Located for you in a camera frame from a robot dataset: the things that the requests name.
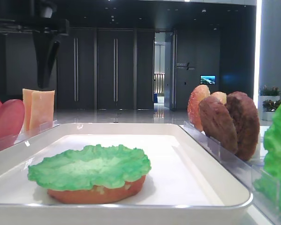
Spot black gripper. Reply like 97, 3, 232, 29
0, 0, 69, 88

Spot orange cheese slice back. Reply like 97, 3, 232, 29
22, 89, 40, 131

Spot orange cheese slice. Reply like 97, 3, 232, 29
30, 90, 55, 130
22, 89, 40, 131

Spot orange cheese slice front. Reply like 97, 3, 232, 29
30, 90, 55, 130

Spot green lettuce leaf on tray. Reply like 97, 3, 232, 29
28, 144, 151, 191

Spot bun slice behind patties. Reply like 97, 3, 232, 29
211, 91, 227, 105

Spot brown meat patty front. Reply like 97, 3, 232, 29
199, 96, 238, 154

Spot brown meat patty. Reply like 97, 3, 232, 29
226, 91, 260, 161
199, 96, 238, 154

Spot brown meat patty back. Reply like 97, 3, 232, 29
226, 91, 260, 161

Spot green lettuce leaf standing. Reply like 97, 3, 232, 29
253, 104, 281, 212

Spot clear acrylic holder left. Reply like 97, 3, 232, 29
0, 120, 58, 151

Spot clear acrylic holder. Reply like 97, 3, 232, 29
0, 120, 58, 151
182, 121, 281, 225

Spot bottom bun slice on tray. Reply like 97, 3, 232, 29
47, 175, 146, 204

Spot sesame bun top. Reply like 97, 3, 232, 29
187, 84, 210, 132

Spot white rectangular tray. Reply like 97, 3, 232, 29
0, 123, 253, 225

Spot potted plants on stand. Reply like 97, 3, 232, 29
258, 85, 281, 121

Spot clear acrylic holder right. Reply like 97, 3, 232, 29
182, 121, 281, 225

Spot small wall screen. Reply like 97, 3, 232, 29
200, 75, 216, 85

